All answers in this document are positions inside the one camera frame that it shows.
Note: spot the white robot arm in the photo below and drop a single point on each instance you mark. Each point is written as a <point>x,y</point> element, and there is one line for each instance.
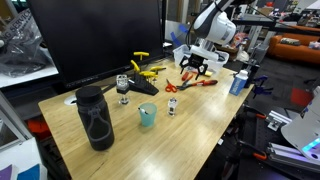
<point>211,25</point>

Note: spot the grey plastic bag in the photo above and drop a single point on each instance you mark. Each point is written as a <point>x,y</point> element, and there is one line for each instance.
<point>22,52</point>

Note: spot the small glass salt shaker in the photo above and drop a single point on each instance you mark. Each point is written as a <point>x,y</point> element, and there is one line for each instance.
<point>172,104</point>

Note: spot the black water bottle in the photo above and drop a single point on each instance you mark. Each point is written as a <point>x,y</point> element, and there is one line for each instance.
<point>94,113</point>

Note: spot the red handled pliers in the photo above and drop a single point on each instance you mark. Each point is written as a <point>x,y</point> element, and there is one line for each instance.
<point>187,84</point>

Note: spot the yellow T-handle hex key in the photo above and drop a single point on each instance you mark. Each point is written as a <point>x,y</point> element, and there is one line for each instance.
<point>136,67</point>
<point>157,69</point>
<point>148,74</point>
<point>141,54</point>

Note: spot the red handled tool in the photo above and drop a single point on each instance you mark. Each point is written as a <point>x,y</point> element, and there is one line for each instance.
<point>187,76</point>

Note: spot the clear plastic bin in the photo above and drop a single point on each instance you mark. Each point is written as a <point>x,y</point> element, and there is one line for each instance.
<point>220,60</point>

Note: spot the clear acrylic block stand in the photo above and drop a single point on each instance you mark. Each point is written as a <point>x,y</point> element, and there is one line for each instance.
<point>122,88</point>

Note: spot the orange handled scissors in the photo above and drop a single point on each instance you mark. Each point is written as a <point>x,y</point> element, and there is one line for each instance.
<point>170,87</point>

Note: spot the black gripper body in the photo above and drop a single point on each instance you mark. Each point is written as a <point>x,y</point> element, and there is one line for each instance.
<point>195,61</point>

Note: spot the blue clamp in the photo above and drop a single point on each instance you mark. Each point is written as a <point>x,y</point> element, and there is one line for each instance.
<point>259,88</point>

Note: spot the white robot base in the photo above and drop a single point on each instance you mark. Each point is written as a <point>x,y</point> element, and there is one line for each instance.
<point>303,132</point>

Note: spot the blue white bottle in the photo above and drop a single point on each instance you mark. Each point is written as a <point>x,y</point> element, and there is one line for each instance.
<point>239,82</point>

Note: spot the orange sofa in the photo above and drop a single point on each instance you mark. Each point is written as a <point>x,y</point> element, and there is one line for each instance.
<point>302,53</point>

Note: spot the large black monitor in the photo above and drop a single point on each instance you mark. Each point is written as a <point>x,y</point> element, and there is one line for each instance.
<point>90,40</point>

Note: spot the teal plastic cup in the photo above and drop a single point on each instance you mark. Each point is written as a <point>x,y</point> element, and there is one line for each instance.
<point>147,113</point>

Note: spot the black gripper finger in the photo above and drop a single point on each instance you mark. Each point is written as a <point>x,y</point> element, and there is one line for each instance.
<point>183,63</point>
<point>201,70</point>

